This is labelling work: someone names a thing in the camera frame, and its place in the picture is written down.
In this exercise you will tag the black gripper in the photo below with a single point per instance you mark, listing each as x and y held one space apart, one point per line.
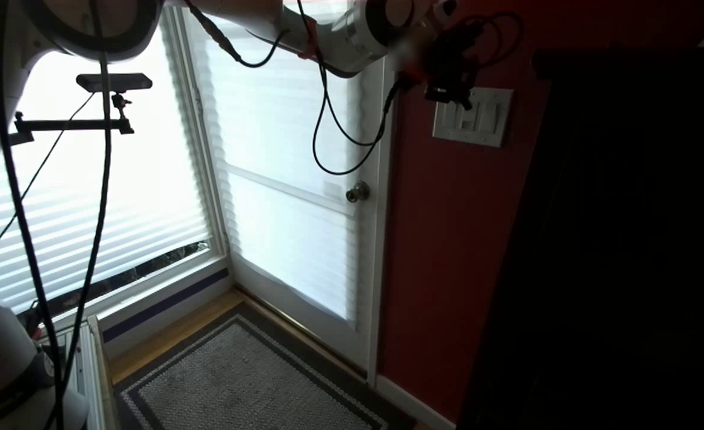
451 58

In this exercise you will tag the metal door knob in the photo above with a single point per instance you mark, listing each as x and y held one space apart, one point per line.
356 191

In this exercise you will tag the white door with blind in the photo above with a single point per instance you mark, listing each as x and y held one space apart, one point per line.
294 229

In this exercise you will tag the dark wooden cabinet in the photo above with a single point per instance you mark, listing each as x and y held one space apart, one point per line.
605 262

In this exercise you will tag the white baseboard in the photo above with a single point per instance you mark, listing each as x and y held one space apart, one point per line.
413 402

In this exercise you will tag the grey rug with dark border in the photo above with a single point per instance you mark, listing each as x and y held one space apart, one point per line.
247 382

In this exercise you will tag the window with white blinds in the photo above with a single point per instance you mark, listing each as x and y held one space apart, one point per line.
103 216

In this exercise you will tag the white metal rack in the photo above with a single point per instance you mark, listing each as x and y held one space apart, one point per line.
91 372

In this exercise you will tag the white light switch plate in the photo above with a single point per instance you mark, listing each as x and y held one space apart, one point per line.
486 120

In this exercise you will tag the black camera on stand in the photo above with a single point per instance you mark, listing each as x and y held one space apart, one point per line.
113 82

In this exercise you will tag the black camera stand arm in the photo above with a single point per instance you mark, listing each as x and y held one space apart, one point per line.
67 125

